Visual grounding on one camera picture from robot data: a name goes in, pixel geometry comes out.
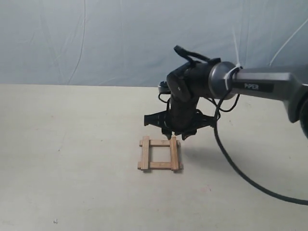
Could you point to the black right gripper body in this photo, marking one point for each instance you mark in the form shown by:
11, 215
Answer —
180, 118

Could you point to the wooden stick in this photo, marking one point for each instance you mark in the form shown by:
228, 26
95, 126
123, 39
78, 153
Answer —
174, 154
163, 166
145, 153
158, 143

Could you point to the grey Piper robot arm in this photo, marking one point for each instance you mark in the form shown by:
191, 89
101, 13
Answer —
221, 81

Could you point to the blue-grey backdrop cloth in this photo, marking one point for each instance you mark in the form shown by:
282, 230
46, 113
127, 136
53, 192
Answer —
130, 42

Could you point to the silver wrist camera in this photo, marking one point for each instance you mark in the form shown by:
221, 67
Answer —
163, 88

